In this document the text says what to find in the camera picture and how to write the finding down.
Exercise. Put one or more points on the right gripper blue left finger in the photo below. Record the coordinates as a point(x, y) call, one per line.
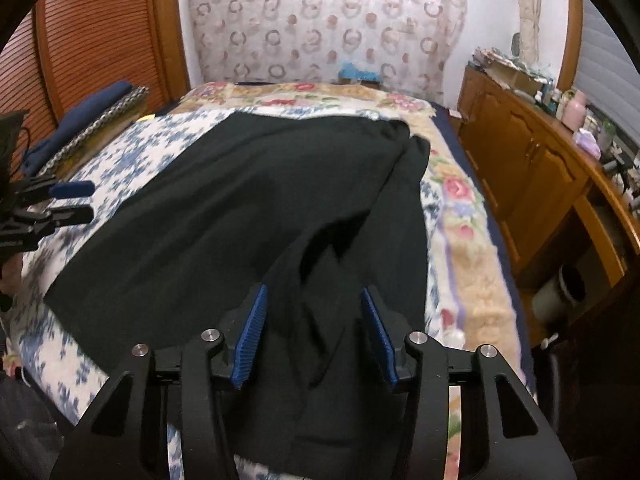
point(216, 362)

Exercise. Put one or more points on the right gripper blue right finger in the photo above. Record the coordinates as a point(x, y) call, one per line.
point(416, 365)

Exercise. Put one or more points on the black Superman t-shirt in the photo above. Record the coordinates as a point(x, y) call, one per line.
point(260, 239)

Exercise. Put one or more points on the person's left hand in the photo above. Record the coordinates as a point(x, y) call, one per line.
point(11, 275)

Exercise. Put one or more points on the floral pink bed blanket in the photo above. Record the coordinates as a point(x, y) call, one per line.
point(471, 297)

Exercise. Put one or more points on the navy blue folded cloth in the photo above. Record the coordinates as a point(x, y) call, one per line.
point(76, 120)

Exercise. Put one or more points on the blue floral white blanket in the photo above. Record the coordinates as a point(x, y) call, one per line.
point(100, 199)

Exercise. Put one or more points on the grey waste bin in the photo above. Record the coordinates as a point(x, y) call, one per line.
point(563, 292)

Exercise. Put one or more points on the black white patterned cloth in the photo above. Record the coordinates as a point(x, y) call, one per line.
point(111, 124)

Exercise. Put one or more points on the wooden sideboard cabinet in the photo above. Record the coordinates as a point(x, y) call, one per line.
point(553, 203)

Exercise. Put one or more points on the wooden louvered wardrobe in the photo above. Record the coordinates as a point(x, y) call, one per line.
point(65, 50)

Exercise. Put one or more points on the pink tissue pack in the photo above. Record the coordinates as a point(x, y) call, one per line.
point(585, 140)

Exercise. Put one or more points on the green translucent bottle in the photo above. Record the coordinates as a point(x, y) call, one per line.
point(606, 135)

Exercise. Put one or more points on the pink thermos bottle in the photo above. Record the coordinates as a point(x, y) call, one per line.
point(575, 111)

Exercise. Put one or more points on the blue item on box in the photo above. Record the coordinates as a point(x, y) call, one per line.
point(350, 73)

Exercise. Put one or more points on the cardboard box with clutter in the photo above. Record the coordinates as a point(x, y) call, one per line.
point(508, 74)

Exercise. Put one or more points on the small white desk fan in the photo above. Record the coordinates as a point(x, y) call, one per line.
point(516, 45)

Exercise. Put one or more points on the grey window blind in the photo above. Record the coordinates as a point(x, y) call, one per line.
point(605, 72)

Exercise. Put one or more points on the circle patterned curtain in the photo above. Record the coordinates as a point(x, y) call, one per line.
point(405, 44)

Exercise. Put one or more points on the tied beige window curtain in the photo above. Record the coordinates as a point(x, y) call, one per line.
point(529, 30)

